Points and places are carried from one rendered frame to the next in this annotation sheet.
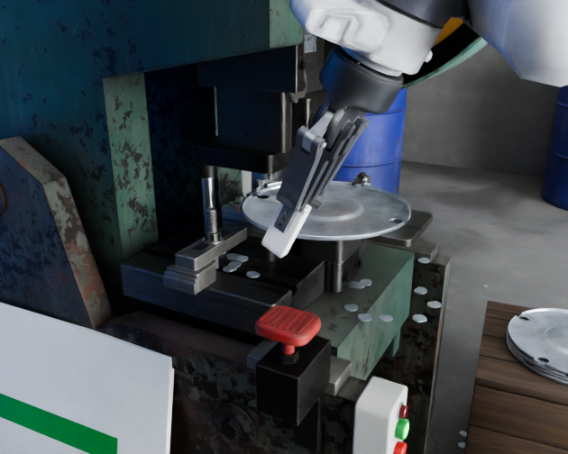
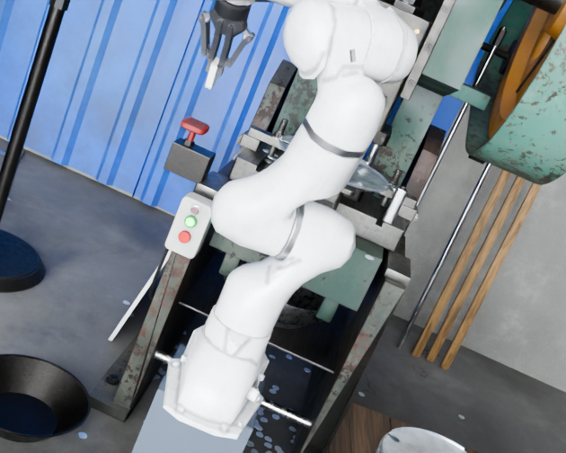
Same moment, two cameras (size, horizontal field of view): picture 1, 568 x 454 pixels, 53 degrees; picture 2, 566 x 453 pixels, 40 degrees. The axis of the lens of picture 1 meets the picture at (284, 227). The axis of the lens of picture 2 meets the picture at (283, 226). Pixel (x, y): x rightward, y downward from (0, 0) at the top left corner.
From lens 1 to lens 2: 1.71 m
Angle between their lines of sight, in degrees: 59
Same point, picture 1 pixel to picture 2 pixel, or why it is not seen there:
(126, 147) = (306, 84)
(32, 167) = (278, 75)
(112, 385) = not seen: hidden behind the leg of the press
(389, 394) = (201, 200)
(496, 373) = (366, 416)
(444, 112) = not seen: outside the picture
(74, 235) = (264, 116)
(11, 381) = not seen: hidden behind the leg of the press
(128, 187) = (295, 105)
